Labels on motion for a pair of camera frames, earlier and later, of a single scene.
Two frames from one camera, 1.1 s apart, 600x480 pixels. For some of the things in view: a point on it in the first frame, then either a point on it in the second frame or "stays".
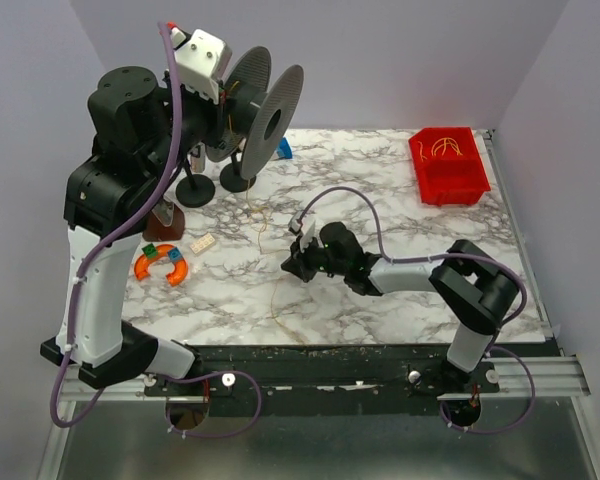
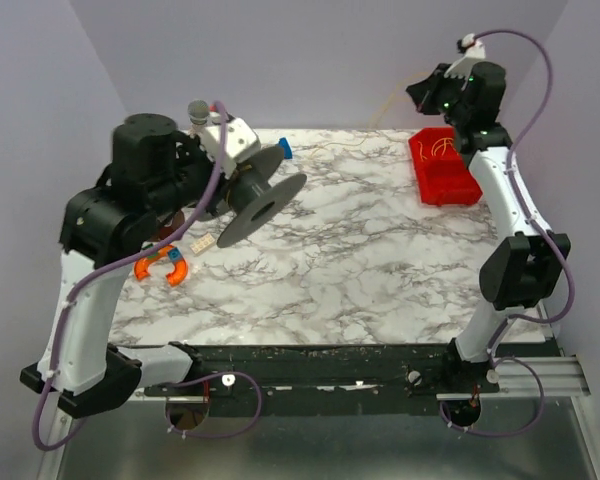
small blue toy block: [174, 254] stays
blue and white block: [284, 150] stays
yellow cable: [274, 262] → [377, 112]
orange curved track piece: [176, 277] stays
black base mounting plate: [323, 379] stays
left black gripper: [212, 118] → [212, 179]
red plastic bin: [449, 166] stays
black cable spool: [256, 116] → [255, 203]
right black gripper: [306, 261] → [431, 91]
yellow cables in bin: [436, 145] stays
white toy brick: [202, 243] stays
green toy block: [150, 250] stays
